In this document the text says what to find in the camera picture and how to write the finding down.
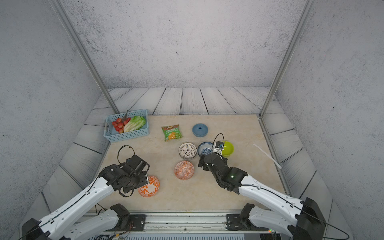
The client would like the blue floral bowl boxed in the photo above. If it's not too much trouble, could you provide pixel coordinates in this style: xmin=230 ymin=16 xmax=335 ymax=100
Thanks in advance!
xmin=198 ymin=142 xmax=213 ymax=157

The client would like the red patterned bowl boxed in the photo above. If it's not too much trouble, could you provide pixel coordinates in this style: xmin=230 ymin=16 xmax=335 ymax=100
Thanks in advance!
xmin=174 ymin=161 xmax=195 ymax=180

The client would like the white brown lattice bowl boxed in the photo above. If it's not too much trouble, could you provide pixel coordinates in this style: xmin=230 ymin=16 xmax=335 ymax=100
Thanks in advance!
xmin=179 ymin=143 xmax=198 ymax=160

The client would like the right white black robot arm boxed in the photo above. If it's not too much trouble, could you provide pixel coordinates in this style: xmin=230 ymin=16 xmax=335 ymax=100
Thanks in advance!
xmin=199 ymin=153 xmax=327 ymax=240

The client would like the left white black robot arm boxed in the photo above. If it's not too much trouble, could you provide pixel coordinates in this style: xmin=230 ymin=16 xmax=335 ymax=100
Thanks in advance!
xmin=21 ymin=161 xmax=150 ymax=240

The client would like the orange floral bowl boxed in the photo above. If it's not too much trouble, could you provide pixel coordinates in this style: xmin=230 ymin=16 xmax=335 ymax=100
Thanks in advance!
xmin=138 ymin=176 xmax=160 ymax=198

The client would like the lime green bowl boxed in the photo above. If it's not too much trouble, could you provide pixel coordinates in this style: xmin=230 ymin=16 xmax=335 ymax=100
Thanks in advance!
xmin=222 ymin=141 xmax=235 ymax=158

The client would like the light blue plastic basket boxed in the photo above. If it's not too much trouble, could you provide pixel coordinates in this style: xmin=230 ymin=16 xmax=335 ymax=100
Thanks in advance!
xmin=104 ymin=109 xmax=150 ymax=143

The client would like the red cherry tomatoes bunch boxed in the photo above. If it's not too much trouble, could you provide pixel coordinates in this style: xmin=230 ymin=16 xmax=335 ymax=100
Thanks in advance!
xmin=112 ymin=118 xmax=131 ymax=134

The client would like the green lettuce head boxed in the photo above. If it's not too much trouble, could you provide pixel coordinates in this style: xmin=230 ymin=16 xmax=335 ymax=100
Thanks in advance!
xmin=124 ymin=116 xmax=147 ymax=133

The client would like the green snack bag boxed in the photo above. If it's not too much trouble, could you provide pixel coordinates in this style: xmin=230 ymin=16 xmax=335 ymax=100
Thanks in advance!
xmin=162 ymin=125 xmax=183 ymax=142

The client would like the plain blue bowl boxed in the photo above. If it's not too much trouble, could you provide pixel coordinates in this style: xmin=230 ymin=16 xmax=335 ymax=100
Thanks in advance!
xmin=192 ymin=123 xmax=209 ymax=138

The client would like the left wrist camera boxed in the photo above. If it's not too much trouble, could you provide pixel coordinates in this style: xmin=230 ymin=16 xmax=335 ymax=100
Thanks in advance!
xmin=125 ymin=155 xmax=150 ymax=174

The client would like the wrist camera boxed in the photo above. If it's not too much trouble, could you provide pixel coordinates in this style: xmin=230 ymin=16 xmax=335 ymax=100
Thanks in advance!
xmin=125 ymin=155 xmax=150 ymax=174
xmin=214 ymin=141 xmax=225 ymax=152

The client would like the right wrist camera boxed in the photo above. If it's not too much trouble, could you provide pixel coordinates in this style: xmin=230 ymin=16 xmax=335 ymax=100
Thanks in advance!
xmin=214 ymin=141 xmax=225 ymax=152

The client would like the white cable strip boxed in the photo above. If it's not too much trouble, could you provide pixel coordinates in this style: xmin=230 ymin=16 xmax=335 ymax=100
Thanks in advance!
xmin=253 ymin=144 xmax=282 ymax=170

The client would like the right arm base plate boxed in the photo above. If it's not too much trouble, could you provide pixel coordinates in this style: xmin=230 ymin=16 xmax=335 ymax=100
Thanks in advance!
xmin=226 ymin=214 xmax=269 ymax=231

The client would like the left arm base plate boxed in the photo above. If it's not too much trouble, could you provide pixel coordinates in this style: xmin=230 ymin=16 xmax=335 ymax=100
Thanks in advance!
xmin=120 ymin=214 xmax=147 ymax=232

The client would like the aluminium rail front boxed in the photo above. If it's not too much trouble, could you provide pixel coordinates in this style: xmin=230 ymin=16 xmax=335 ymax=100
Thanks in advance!
xmin=53 ymin=211 xmax=319 ymax=240

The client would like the left aluminium frame post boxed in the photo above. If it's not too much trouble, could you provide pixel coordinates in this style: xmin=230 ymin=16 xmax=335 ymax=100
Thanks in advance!
xmin=49 ymin=0 xmax=120 ymax=114

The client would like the aluminium frame post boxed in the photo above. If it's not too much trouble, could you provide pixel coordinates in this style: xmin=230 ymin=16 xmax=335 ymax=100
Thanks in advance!
xmin=259 ymin=0 xmax=316 ymax=119
xmin=49 ymin=0 xmax=120 ymax=114

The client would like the right aluminium frame post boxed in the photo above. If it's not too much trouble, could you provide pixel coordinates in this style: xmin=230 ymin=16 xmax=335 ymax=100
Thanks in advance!
xmin=259 ymin=0 xmax=316 ymax=119

